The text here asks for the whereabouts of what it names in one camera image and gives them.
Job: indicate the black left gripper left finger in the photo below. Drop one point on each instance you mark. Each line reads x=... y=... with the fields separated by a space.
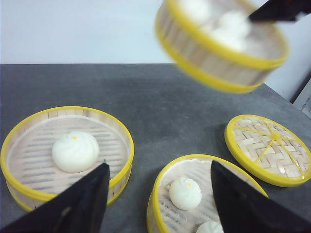
x=78 y=209

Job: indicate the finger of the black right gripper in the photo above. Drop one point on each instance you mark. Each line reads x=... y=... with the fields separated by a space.
x=281 y=10

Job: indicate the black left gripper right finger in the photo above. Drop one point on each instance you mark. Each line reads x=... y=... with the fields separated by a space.
x=243 y=209

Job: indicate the woven bamboo steamer lid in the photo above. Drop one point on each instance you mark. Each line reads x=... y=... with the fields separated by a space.
x=268 y=150

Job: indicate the bamboo steamer basket single bun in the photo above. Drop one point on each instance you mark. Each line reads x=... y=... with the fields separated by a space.
x=51 y=150

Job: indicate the bamboo steamer basket yellow rims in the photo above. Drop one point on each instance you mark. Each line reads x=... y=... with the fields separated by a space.
x=198 y=54

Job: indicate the white steamed bun lower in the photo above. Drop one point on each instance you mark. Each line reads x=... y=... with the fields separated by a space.
x=210 y=227

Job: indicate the large white steamed bun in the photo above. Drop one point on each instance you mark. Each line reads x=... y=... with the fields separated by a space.
x=75 y=152

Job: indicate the small white steamed bun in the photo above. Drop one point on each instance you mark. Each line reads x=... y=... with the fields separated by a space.
x=185 y=193

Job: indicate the white steamed bun blurred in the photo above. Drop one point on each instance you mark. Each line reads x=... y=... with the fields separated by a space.
x=197 y=10

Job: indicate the bamboo steamer basket two buns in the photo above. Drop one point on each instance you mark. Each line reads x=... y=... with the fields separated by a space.
x=164 y=217

